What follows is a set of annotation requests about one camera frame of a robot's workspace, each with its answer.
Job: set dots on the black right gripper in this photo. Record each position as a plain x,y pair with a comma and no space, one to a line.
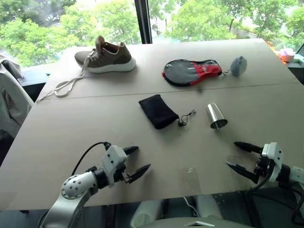
262,166

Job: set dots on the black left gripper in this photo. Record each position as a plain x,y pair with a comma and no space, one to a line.
120,174

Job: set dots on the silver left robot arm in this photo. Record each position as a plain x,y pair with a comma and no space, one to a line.
71,187

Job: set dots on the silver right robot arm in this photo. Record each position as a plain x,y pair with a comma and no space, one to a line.
294,175

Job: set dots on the white rounded shape under table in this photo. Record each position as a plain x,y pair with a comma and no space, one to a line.
146,212
209,206

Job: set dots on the shiny steel cup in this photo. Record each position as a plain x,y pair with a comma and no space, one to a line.
215,115

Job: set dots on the clear tape patch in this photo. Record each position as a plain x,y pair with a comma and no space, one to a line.
189,178

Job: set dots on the black and red paddle case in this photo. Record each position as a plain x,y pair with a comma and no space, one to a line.
187,72

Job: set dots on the brown sneaker with white sole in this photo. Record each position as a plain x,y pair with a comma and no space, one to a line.
111,59

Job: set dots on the pink container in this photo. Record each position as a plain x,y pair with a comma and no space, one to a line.
286,55

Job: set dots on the grey cloth cover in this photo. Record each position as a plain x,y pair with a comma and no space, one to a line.
12,99

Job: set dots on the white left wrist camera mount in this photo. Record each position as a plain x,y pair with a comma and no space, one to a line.
113,156

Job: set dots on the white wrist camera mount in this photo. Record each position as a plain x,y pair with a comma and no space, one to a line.
275,156
113,156

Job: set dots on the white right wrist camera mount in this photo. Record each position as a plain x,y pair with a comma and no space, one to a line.
275,156

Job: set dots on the black window frame post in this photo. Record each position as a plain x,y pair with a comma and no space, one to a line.
143,21

